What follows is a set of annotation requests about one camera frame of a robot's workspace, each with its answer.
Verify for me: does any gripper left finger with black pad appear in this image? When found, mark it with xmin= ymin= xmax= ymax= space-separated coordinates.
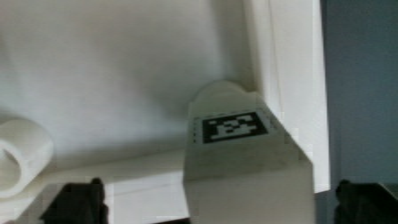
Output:
xmin=14 ymin=176 xmax=111 ymax=224

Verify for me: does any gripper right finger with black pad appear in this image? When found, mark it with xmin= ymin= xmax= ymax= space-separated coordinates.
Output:
xmin=333 ymin=180 xmax=398 ymax=224

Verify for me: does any white table leg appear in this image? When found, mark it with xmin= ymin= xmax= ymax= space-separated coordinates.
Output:
xmin=182 ymin=81 xmax=316 ymax=224

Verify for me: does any white square tabletop part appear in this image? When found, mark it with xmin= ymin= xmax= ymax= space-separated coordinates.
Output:
xmin=0 ymin=0 xmax=262 ymax=224

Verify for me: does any white L-shaped obstacle fence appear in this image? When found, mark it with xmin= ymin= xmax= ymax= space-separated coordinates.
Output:
xmin=269 ymin=0 xmax=330 ymax=193

